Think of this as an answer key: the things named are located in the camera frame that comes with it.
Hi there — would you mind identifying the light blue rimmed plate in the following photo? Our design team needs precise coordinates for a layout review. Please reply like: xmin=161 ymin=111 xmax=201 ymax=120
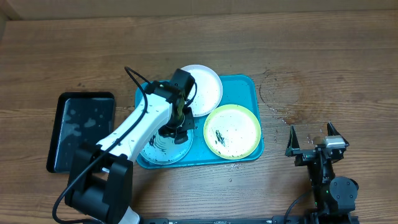
xmin=141 ymin=130 xmax=193 ymax=165

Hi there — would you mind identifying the black water tray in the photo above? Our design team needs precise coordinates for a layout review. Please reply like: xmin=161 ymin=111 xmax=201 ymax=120
xmin=46 ymin=92 xmax=116 ymax=173

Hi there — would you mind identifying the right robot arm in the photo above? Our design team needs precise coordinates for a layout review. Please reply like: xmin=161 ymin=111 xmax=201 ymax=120
xmin=285 ymin=123 xmax=359 ymax=223

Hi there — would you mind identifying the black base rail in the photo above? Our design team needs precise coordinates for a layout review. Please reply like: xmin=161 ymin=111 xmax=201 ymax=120
xmin=139 ymin=215 xmax=360 ymax=224

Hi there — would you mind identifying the white plate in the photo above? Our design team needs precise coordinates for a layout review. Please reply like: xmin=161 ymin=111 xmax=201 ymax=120
xmin=182 ymin=65 xmax=223 ymax=117

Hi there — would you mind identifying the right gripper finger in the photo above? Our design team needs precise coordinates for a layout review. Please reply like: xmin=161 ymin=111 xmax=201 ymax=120
xmin=285 ymin=126 xmax=300 ymax=156
xmin=326 ymin=122 xmax=341 ymax=136

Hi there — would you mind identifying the green rimmed plate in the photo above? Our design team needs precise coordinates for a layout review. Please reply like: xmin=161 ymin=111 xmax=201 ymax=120
xmin=203 ymin=104 xmax=261 ymax=160

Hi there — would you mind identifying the dark green sponge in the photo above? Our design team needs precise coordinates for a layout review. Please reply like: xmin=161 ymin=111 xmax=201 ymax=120
xmin=174 ymin=95 xmax=185 ymax=122

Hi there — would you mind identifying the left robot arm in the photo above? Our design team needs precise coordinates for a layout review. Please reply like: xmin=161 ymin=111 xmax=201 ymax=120
xmin=60 ymin=78 xmax=197 ymax=223

